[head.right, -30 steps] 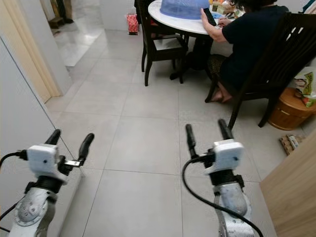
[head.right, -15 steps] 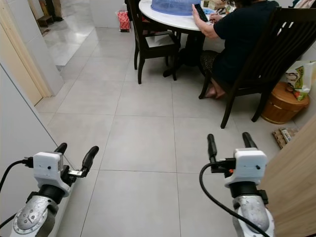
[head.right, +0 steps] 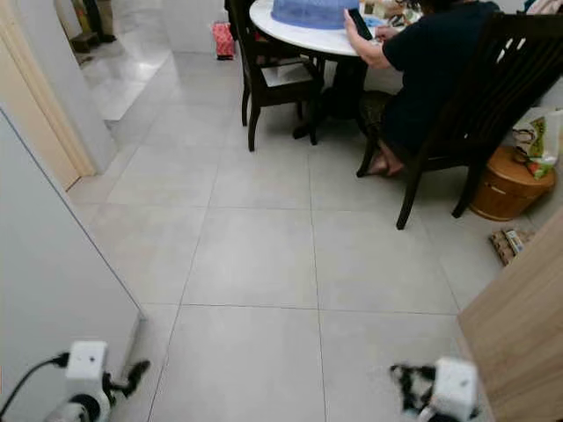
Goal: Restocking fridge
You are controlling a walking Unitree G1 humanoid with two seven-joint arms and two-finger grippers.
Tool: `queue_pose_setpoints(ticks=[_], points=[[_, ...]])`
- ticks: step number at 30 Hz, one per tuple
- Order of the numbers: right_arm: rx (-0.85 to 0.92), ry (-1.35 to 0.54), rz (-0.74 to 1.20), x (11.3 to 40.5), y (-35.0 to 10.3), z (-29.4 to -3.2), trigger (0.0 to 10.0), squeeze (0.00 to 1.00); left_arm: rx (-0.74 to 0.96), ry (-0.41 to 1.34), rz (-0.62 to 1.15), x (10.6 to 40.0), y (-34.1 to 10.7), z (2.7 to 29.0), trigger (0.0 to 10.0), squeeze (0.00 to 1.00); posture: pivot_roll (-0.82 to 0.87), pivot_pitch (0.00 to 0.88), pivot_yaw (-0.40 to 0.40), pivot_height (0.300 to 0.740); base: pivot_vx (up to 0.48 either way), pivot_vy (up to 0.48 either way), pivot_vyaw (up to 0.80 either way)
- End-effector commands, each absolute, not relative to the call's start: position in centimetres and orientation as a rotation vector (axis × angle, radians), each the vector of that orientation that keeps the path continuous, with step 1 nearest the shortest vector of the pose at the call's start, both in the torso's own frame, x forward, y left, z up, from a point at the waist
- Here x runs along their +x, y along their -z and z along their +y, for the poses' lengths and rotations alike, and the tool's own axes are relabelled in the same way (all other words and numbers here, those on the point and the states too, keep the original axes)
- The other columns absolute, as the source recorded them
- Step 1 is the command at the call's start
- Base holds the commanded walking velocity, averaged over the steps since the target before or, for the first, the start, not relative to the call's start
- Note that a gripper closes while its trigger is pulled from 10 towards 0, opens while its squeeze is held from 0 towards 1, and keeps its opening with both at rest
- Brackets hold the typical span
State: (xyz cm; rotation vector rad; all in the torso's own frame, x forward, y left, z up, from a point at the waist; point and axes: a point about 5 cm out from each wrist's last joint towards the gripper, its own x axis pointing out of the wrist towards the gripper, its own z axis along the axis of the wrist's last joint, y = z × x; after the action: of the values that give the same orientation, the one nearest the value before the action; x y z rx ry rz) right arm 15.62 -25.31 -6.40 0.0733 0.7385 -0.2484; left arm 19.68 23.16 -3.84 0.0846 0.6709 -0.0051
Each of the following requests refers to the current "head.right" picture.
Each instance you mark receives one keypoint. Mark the dark wooden chair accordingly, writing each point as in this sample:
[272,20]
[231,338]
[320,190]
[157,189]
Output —
[273,83]
[510,79]

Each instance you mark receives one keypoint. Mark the black smartphone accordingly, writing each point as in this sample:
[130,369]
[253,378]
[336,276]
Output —
[361,25]

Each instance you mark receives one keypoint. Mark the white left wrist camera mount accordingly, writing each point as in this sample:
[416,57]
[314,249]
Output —
[88,362]

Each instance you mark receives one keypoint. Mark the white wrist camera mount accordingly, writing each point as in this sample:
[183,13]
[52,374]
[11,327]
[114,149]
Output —
[88,362]
[456,387]

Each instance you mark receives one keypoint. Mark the brown egg carton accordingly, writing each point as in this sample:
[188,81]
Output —
[510,244]

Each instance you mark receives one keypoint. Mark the wooden door frame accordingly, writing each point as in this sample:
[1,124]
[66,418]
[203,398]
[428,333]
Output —
[44,105]

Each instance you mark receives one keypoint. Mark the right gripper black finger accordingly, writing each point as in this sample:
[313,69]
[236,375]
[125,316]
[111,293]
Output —
[405,382]

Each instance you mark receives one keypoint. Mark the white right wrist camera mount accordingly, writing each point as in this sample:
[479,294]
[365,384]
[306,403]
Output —
[456,387]

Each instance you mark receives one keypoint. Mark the round white table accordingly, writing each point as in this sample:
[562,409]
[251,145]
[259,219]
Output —
[295,35]

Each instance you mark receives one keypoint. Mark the red patterned bag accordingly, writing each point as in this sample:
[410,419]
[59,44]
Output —
[223,40]

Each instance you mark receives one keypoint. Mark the colourful food packets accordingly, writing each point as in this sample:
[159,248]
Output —
[391,10]

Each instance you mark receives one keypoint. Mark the plastic bag with green packet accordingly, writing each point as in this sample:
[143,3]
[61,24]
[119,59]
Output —
[541,141]

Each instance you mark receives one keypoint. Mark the blue mesh food cover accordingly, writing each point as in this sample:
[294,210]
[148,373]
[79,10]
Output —
[312,10]

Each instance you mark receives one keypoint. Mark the light wooden cabinet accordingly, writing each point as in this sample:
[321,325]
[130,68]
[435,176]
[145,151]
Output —
[519,343]

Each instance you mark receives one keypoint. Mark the seated person in dark shirt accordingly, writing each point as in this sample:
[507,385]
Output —
[435,61]

